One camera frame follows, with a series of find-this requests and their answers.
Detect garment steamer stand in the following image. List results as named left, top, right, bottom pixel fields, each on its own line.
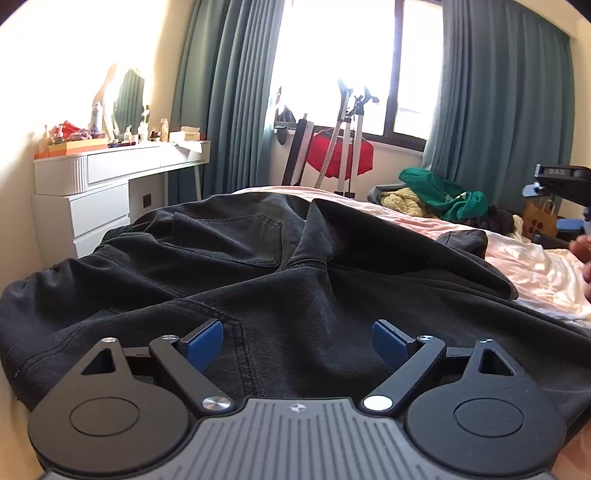
left=314, top=78, right=379, bottom=199

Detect red cloth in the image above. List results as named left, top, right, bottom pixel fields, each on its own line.
left=307, top=130, right=375, bottom=178

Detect white garment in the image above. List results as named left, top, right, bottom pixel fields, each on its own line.
left=510, top=215, right=532, bottom=241

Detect black garment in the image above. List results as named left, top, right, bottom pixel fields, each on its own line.
left=466, top=205, right=515, bottom=234

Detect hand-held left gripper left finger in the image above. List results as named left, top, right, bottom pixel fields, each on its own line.
left=81, top=318, right=234, bottom=414

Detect group of cosmetic bottles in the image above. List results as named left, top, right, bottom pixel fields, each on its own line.
left=122, top=105, right=169, bottom=143

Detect white dressing table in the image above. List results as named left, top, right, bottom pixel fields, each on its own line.
left=31, top=140, right=211, bottom=259

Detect yellow knit garment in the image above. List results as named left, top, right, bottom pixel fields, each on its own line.
left=381, top=188, right=437, bottom=217

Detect teal curtain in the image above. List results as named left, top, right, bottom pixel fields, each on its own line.
left=167, top=0, right=296, bottom=204
left=422, top=0, right=575, bottom=217

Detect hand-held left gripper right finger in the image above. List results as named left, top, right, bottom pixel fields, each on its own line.
left=362, top=319, right=518, bottom=416

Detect wavy vanity mirror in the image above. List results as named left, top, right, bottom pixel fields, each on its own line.
left=95, top=64, right=148, bottom=134

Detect dark framed window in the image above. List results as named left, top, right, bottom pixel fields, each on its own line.
left=265, top=0, right=444, bottom=151

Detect green garment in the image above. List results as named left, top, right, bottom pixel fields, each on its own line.
left=399, top=167, right=489, bottom=220

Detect black folded board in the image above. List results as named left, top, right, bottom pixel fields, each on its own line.
left=281, top=112, right=315, bottom=188

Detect orange box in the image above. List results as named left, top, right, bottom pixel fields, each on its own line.
left=36, top=138, right=109, bottom=158

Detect brown paper bag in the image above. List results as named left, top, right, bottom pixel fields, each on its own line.
left=522, top=199, right=559, bottom=238

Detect black pants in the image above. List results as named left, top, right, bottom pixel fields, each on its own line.
left=0, top=191, right=591, bottom=444

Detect person's right hand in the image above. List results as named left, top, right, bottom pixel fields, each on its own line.
left=569, top=234, right=591, bottom=303

